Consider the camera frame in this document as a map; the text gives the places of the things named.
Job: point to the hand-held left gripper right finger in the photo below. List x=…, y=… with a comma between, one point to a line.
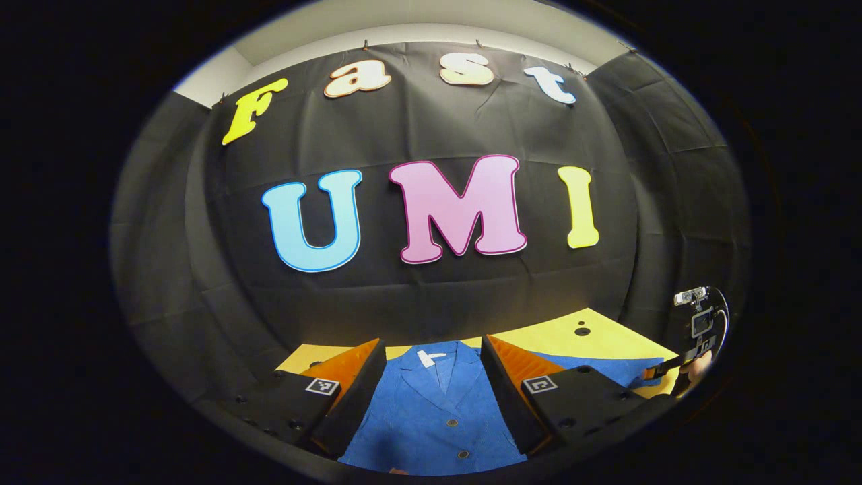
x=508, y=397

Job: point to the black backdrop cloth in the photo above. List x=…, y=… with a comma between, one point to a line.
x=404, y=303

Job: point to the black round table grommet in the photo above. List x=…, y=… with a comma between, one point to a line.
x=582, y=331

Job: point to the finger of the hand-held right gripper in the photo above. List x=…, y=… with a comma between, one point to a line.
x=673, y=365

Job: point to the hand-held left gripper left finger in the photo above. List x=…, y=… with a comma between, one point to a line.
x=353, y=404

